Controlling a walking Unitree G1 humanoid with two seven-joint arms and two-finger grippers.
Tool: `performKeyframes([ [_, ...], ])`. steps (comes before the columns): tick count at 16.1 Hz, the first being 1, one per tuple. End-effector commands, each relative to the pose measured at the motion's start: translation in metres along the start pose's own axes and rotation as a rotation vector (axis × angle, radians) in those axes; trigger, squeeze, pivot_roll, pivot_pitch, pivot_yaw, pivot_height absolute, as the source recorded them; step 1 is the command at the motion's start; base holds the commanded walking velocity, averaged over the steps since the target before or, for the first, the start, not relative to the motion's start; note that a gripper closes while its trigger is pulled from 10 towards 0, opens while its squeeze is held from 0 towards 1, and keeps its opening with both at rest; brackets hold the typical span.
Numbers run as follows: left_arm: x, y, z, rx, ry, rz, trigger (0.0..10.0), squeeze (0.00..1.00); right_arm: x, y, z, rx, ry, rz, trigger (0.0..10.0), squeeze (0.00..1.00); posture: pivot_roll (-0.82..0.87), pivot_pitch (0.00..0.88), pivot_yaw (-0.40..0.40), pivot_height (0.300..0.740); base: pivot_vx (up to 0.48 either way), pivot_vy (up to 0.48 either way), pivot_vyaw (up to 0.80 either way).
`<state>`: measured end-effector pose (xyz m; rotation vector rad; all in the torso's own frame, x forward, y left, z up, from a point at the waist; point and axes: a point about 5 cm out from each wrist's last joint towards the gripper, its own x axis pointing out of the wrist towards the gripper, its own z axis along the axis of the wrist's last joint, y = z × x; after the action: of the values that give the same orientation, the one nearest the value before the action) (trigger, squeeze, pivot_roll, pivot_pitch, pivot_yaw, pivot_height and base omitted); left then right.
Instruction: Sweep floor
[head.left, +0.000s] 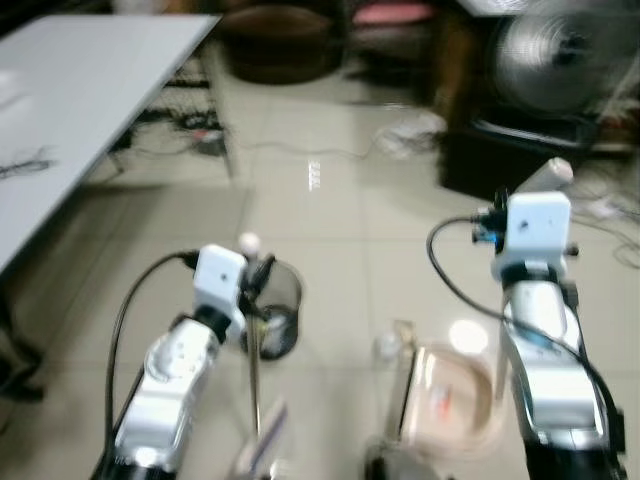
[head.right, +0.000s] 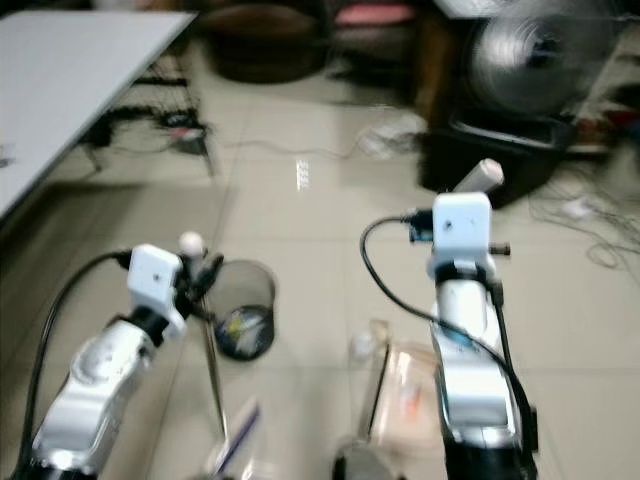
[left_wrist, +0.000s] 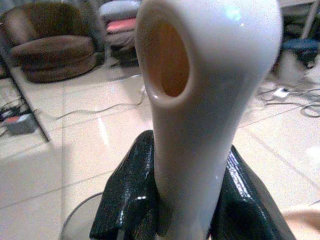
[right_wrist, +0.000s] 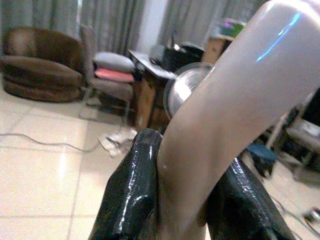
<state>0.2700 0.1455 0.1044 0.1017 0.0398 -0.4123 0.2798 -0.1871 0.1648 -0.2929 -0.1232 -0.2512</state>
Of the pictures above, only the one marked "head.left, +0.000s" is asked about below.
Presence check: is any grey round floor fan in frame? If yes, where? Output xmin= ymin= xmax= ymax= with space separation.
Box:
xmin=493 ymin=2 xmax=629 ymax=113

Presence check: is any black mesh waste bin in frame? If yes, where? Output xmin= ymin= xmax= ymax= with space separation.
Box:
xmin=240 ymin=259 xmax=304 ymax=362

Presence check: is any white plastic bag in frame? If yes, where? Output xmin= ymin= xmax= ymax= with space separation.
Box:
xmin=378 ymin=110 xmax=448 ymax=158

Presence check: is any white power strip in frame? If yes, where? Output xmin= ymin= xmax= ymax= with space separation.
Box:
xmin=586 ymin=197 xmax=629 ymax=223

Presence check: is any dark brown round basket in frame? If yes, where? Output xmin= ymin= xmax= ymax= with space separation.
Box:
xmin=218 ymin=4 xmax=343 ymax=87

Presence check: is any white table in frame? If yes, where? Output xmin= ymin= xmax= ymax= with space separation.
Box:
xmin=0 ymin=14 xmax=223 ymax=273

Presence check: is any black box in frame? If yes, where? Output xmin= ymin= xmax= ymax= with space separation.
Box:
xmin=438 ymin=112 xmax=603 ymax=201

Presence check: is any pink cushion stool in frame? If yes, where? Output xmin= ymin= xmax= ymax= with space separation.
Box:
xmin=350 ymin=0 xmax=437 ymax=31

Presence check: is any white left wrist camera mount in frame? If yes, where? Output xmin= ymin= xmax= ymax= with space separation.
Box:
xmin=192 ymin=244 xmax=250 ymax=337

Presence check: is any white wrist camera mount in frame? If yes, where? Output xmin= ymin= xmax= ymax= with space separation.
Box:
xmin=490 ymin=191 xmax=578 ymax=287
xmin=192 ymin=244 xmax=250 ymax=337

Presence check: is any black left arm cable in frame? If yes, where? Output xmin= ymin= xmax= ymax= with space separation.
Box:
xmin=103 ymin=250 xmax=201 ymax=473

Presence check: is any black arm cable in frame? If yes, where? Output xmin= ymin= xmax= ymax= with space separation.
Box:
xmin=426 ymin=213 xmax=623 ymax=451
xmin=103 ymin=250 xmax=201 ymax=473

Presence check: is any black power strip with cables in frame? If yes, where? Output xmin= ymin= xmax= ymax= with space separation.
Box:
xmin=120 ymin=105 xmax=231 ymax=161

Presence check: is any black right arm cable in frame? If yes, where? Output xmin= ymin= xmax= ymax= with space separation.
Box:
xmin=426 ymin=213 xmax=623 ymax=451

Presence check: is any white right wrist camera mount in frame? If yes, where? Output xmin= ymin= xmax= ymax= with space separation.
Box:
xmin=490 ymin=191 xmax=578 ymax=287

